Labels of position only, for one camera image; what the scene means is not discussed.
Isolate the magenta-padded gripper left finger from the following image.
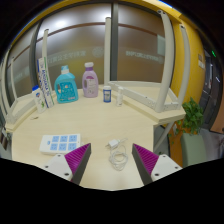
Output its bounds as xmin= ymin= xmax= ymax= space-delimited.
xmin=41 ymin=143 xmax=92 ymax=185

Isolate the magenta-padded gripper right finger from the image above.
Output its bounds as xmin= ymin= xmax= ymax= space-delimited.
xmin=130 ymin=143 xmax=183 ymax=187

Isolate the white charger cable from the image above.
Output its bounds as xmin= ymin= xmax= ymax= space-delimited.
xmin=108 ymin=137 xmax=130 ymax=172

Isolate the white charger block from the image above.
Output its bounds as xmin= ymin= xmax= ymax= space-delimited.
xmin=107 ymin=138 xmax=120 ymax=150

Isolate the grey-green planter box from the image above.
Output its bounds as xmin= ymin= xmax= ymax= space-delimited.
xmin=179 ymin=132 xmax=208 ymax=168

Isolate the green potted plant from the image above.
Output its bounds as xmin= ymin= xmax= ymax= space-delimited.
xmin=172 ymin=97 xmax=205 ymax=136

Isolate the small white bottle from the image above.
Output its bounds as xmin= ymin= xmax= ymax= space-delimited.
xmin=115 ymin=86 xmax=124 ymax=108

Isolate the white bottle with blue cap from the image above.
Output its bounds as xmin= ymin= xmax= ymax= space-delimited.
xmin=31 ymin=85 xmax=48 ymax=114

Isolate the small blue and white jar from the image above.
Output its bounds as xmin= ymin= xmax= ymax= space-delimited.
xmin=102 ymin=85 xmax=113 ymax=104

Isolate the blue detergent bottle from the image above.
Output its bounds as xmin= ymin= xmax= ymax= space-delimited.
xmin=53 ymin=65 xmax=80 ymax=104

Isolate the purple detergent bottle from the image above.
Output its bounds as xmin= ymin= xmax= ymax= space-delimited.
xmin=81 ymin=61 xmax=100 ymax=99

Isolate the tall blue and white box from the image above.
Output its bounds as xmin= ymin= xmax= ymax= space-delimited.
xmin=36 ymin=57 xmax=55 ymax=109

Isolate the upturned white-legged table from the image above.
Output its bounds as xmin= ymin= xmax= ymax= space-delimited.
xmin=0 ymin=28 xmax=51 ymax=133
xmin=103 ymin=9 xmax=192 ymax=126

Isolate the dark double door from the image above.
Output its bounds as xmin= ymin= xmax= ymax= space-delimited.
xmin=199 ymin=49 xmax=224 ymax=134

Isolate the white wall plate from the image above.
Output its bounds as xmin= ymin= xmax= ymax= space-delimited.
xmin=197 ymin=54 xmax=206 ymax=70

